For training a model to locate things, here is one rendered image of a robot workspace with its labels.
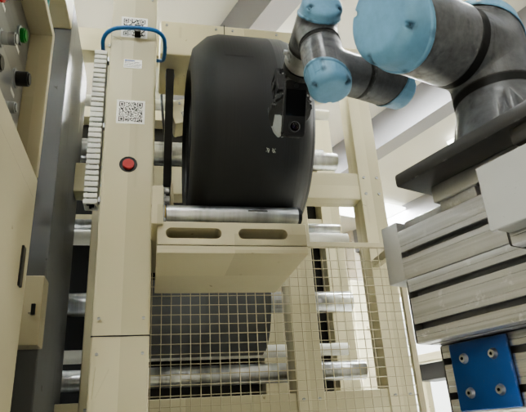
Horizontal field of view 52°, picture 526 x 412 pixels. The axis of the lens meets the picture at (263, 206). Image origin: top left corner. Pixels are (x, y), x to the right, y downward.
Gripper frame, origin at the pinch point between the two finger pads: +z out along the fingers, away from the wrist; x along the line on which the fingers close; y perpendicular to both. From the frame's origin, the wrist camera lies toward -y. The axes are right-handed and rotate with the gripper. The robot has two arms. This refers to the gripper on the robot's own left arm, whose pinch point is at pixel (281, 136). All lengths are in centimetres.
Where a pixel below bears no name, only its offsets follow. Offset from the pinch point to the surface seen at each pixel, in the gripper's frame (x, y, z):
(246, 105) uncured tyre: 6.7, 11.4, 3.7
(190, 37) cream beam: 16, 76, 43
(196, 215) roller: 17.7, -10.1, 19.6
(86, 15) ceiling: 85, 293, 228
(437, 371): -145, -6, 213
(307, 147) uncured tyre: -9.3, 4.3, 9.6
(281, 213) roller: -3.4, -9.3, 19.3
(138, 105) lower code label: 32.6, 25.9, 22.7
